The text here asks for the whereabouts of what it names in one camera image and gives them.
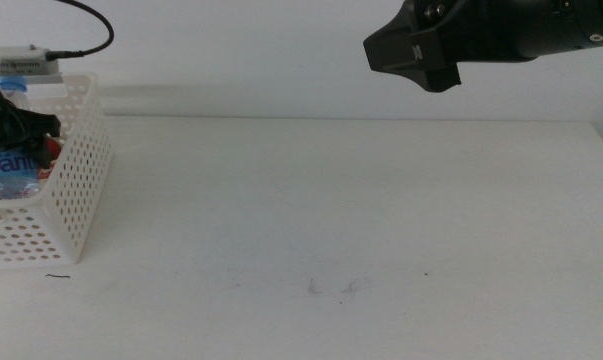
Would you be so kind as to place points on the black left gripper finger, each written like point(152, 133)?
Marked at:
point(41, 127)

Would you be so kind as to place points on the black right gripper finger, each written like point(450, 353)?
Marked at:
point(388, 50)
point(438, 65)

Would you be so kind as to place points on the red soda can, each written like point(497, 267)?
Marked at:
point(53, 150)

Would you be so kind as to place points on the clear water bottle blue cap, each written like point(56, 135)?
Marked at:
point(6, 172)

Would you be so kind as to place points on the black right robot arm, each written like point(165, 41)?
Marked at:
point(551, 25)

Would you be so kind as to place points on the white perforated plastic basket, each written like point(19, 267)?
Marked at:
point(81, 200)

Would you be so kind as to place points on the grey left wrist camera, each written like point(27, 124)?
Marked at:
point(18, 62)

